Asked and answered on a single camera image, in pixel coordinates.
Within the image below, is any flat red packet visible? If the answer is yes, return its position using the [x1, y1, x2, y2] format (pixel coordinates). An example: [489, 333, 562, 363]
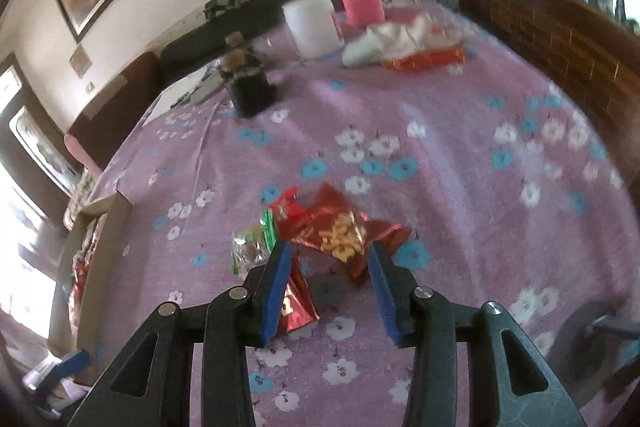
[382, 47, 466, 72]

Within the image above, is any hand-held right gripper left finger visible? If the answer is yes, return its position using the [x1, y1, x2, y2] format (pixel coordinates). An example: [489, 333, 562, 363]
[65, 239, 296, 427]

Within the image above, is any pink chair back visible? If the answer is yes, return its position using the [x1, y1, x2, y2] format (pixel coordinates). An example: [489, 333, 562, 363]
[64, 133, 96, 170]

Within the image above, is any black cylinder with wooden knob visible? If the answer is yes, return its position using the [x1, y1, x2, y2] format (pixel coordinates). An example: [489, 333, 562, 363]
[222, 32, 251, 58]
[220, 49, 278, 118]

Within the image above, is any brown armchair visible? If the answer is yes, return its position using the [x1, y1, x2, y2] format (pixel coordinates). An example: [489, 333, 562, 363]
[67, 52, 163, 170]

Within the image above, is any white plastic jar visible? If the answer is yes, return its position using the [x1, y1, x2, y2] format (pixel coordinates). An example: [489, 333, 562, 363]
[281, 0, 346, 60]

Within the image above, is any small red snack packet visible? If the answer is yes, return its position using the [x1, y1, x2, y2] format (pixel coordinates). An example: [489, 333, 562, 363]
[269, 187, 313, 233]

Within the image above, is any clear green candy wrapper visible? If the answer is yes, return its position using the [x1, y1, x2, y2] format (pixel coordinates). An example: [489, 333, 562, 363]
[231, 227, 273, 275]

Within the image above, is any dark grey sofa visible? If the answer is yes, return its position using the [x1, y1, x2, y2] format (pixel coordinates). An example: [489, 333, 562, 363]
[160, 0, 441, 78]

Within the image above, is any wooden glass door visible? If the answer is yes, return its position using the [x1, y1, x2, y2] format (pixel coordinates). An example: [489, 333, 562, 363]
[0, 57, 83, 198]

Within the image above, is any dark red foil packet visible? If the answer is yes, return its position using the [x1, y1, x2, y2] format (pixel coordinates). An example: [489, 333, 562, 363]
[280, 257, 321, 335]
[277, 184, 413, 283]

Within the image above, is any small green snack packet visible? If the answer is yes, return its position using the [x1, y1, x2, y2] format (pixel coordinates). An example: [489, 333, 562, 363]
[260, 207, 278, 253]

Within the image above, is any purple floral tablecloth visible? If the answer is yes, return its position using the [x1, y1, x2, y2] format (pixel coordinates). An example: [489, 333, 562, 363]
[75, 0, 640, 427]

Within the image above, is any white crumpled cloth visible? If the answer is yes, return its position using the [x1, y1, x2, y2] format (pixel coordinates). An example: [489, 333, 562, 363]
[341, 13, 461, 68]

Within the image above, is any shallow cardboard box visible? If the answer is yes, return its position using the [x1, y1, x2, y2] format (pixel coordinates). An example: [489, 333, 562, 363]
[47, 194, 133, 358]

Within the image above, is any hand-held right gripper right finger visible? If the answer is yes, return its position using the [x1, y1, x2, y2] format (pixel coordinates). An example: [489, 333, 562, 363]
[367, 241, 588, 427]

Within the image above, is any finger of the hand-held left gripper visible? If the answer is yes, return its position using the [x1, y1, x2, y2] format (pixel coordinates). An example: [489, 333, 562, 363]
[22, 349, 92, 408]

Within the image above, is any long red snack packet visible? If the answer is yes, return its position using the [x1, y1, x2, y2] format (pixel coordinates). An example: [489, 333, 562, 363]
[70, 252, 93, 328]

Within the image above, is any paper wall notice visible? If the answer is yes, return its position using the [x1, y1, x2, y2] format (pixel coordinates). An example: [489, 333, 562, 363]
[69, 44, 93, 75]

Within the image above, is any white paper sheet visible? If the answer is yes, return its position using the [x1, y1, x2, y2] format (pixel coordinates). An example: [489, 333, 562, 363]
[141, 67, 211, 128]

